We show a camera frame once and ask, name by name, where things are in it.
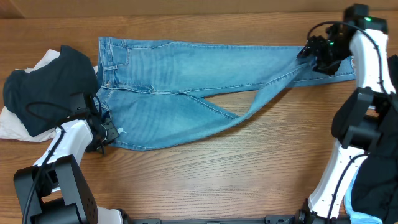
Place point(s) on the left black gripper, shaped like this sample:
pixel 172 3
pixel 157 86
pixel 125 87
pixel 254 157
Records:
pixel 112 133

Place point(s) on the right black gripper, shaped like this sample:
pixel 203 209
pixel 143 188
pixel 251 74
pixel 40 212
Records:
pixel 313 47

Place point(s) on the light blue denim jeans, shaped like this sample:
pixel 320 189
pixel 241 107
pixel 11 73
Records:
pixel 162 93

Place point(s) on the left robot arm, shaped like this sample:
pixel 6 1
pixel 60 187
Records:
pixel 54 190

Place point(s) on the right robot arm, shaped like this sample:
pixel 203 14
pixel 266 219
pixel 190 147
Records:
pixel 367 121

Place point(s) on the dark navy folded shirt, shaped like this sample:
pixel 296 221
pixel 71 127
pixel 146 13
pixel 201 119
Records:
pixel 49 90

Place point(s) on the white crumpled cloth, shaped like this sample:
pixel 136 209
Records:
pixel 12 127

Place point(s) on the black garment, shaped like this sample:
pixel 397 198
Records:
pixel 375 187

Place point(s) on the light blue shirt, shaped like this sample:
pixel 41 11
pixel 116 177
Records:
pixel 357 217

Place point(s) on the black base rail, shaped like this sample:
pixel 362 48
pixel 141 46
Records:
pixel 211 221

